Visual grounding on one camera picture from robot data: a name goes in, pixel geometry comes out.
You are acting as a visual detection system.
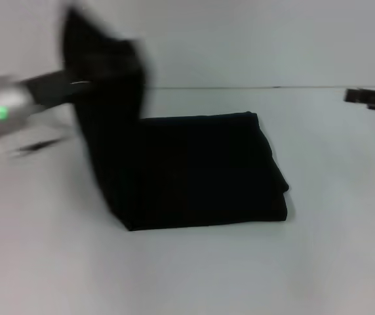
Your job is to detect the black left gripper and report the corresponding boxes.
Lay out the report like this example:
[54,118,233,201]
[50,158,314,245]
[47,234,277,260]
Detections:
[22,70,94,108]

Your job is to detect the black t-shirt with FREE print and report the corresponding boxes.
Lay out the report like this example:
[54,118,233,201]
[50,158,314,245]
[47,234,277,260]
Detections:
[58,5,290,232]

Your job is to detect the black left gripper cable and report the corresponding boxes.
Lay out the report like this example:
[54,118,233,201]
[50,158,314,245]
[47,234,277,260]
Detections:
[9,138,64,158]

